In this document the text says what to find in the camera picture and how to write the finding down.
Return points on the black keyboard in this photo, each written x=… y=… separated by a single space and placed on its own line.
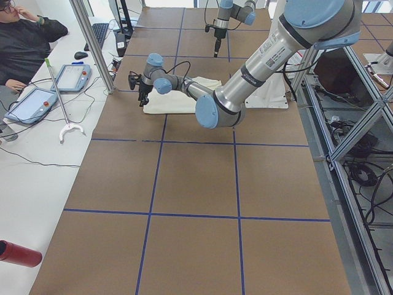
x=100 y=30

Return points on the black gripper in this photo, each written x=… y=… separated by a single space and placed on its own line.
x=143 y=88
x=218 y=36

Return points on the blue teach pendant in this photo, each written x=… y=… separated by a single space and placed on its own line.
x=33 y=107
x=72 y=78

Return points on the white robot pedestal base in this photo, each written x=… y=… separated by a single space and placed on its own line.
x=272 y=94

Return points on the far blue teach pendant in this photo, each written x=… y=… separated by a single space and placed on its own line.
x=72 y=78

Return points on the aluminium frame post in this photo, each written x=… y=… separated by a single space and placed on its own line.
x=82 y=18

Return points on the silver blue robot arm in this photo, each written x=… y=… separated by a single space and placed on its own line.
x=303 y=24
x=227 y=10

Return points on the red cylinder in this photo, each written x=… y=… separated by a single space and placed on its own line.
x=19 y=255

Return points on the person in black sweater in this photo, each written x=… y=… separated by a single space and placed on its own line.
x=25 y=44

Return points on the black power adapter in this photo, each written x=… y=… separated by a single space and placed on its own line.
x=121 y=44

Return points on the near blue teach pendant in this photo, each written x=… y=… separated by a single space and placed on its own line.
x=33 y=107

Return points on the black computer mouse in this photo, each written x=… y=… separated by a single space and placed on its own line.
x=80 y=55

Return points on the reacher grabber stick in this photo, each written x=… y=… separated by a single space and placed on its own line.
x=69 y=125

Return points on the cream long-sleeve cat shirt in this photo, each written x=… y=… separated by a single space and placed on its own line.
x=173 y=102

